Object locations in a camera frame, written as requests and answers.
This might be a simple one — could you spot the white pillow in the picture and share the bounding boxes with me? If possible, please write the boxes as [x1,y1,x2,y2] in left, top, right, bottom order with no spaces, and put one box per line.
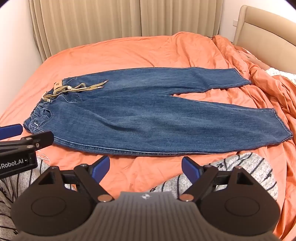
[265,67,296,84]

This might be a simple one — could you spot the grey patterned trouser legs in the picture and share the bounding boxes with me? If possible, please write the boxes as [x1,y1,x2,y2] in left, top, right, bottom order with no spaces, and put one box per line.
[0,152,78,241]

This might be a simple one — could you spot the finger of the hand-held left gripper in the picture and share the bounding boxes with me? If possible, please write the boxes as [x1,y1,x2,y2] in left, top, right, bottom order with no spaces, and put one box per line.
[0,131,55,154]
[0,124,24,141]

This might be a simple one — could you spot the beige padded headboard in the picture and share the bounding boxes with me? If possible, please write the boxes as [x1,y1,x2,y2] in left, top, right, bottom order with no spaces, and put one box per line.
[232,5,296,75]

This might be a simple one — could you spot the beige pleated curtain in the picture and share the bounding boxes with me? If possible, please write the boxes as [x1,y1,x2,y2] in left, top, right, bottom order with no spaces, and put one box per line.
[29,0,223,62]

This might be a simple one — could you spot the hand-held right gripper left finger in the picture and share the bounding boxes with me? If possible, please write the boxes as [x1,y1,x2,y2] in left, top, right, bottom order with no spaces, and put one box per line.
[38,155,115,203]

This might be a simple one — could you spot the blue denim pants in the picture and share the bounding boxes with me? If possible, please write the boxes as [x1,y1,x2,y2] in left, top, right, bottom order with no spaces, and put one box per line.
[23,67,294,156]

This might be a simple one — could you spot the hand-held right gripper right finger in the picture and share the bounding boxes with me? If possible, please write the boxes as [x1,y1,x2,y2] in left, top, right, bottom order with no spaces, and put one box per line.
[178,156,253,202]

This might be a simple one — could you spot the orange bed cover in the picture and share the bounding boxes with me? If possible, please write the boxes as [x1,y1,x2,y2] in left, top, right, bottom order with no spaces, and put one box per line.
[0,31,296,241]

